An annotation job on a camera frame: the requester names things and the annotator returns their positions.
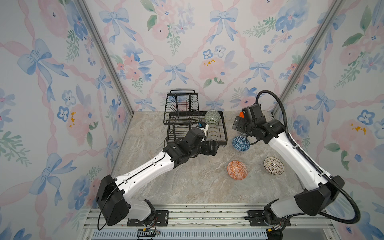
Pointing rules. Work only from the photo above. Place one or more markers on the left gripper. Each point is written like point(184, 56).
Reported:
point(214, 148)

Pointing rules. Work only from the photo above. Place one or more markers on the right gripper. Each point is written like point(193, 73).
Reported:
point(241, 123)

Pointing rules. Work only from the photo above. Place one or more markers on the green patterned bowl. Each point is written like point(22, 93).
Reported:
point(212, 117)

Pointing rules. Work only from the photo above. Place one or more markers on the red patterned bowl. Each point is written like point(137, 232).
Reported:
point(237, 170)

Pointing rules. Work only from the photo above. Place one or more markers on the black wire dish rack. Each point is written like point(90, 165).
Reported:
point(182, 112)

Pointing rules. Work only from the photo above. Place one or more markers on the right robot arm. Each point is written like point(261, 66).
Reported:
point(318, 193)

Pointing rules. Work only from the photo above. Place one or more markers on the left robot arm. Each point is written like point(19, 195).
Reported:
point(114, 196)

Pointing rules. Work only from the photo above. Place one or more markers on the orange plastic bowl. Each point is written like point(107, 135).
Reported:
point(241, 114)

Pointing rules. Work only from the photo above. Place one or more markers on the dark blue patterned bowl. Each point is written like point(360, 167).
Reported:
point(240, 144)

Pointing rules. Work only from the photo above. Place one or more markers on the beige lattice bowl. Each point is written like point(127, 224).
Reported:
point(274, 166)

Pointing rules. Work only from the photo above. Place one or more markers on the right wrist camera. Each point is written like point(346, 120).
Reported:
point(252, 112)

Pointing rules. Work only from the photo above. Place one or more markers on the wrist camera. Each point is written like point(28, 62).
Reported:
point(252, 112)
point(203, 126)

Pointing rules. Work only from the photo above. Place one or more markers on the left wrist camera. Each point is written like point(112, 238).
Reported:
point(203, 126)

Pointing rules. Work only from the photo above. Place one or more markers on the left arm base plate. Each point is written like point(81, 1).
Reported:
point(159, 219)

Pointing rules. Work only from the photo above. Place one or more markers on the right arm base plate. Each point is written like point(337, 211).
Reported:
point(258, 218)

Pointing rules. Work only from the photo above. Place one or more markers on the aluminium rail frame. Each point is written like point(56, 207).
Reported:
point(207, 222)

